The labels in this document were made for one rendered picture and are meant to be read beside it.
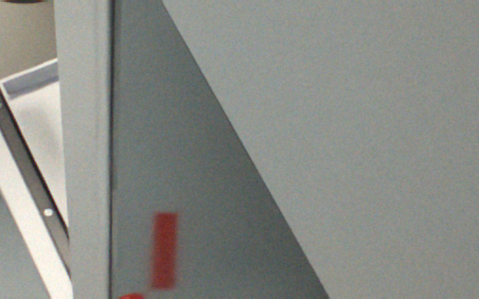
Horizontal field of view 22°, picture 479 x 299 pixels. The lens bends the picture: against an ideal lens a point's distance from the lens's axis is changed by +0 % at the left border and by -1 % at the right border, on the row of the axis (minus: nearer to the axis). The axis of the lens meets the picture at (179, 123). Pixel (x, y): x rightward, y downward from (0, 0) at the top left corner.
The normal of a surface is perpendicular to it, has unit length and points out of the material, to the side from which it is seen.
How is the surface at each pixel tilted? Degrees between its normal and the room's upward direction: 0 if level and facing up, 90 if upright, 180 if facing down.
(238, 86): 90
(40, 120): 0
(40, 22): 0
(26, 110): 0
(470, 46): 90
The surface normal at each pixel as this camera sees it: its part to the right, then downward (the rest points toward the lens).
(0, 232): 0.05, -0.47
